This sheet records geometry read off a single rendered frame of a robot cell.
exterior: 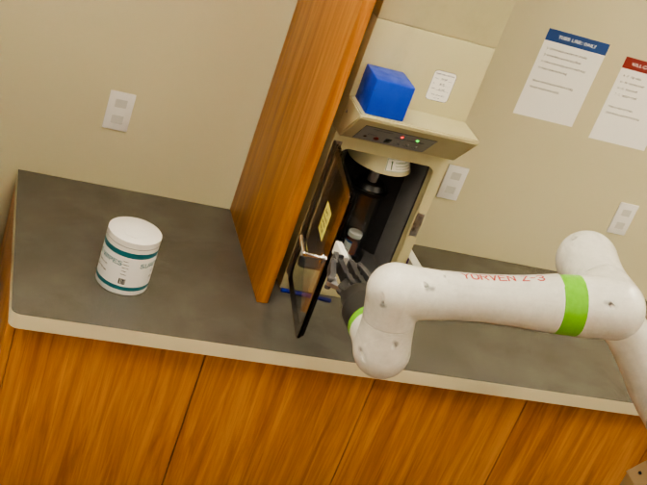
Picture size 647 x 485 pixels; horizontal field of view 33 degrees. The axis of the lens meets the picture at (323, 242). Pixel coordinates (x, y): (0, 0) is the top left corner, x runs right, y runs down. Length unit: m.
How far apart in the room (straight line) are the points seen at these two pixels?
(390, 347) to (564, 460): 1.29
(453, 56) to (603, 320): 0.90
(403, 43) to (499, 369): 0.91
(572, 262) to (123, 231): 1.06
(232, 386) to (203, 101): 0.84
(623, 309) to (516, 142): 1.38
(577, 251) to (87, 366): 1.17
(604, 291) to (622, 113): 1.48
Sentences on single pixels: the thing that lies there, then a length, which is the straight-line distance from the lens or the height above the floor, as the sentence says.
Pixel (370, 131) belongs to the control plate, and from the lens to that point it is 2.63.
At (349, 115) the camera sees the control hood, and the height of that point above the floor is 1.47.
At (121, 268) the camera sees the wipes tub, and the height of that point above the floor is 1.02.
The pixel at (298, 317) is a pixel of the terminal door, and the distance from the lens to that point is 2.62.
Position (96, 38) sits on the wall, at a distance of 2.98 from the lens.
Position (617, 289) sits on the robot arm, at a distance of 2.09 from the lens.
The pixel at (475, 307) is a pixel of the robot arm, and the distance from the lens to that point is 1.99.
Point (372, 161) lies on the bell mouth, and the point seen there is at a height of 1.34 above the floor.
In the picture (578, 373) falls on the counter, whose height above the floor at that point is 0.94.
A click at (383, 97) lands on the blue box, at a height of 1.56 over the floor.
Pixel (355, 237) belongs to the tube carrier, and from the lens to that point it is 2.92.
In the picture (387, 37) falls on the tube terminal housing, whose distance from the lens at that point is 2.63.
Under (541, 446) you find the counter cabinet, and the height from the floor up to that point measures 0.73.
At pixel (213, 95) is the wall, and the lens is 3.07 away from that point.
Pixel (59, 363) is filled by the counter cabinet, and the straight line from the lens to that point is 2.62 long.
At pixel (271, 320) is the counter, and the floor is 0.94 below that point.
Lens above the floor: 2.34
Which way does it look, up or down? 26 degrees down
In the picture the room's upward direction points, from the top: 21 degrees clockwise
